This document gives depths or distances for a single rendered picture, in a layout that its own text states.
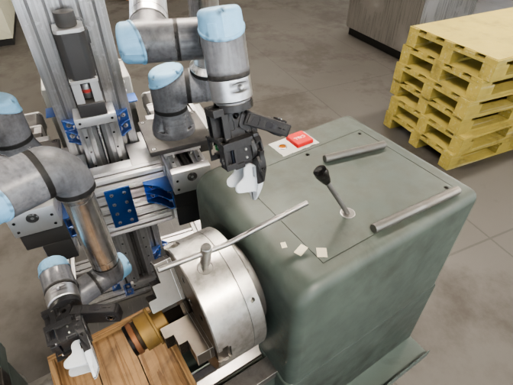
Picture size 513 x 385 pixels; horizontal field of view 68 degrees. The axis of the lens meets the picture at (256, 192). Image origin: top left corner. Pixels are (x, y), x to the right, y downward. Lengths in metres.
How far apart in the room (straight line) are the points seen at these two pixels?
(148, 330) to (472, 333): 1.88
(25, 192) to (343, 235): 0.68
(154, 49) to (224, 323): 0.55
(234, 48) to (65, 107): 0.93
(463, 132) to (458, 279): 1.26
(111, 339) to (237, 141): 0.73
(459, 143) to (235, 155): 2.80
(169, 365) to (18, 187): 0.58
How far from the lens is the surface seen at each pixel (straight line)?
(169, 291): 0.93
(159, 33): 0.75
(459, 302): 2.54
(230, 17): 0.66
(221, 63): 0.66
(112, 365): 1.17
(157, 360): 1.15
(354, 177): 1.06
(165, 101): 1.32
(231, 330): 0.86
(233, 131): 0.71
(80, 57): 1.33
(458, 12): 5.63
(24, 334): 2.49
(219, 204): 0.98
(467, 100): 3.22
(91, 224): 1.05
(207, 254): 0.77
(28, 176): 0.91
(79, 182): 0.96
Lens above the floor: 1.89
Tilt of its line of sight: 40 degrees down
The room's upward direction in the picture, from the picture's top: straight up
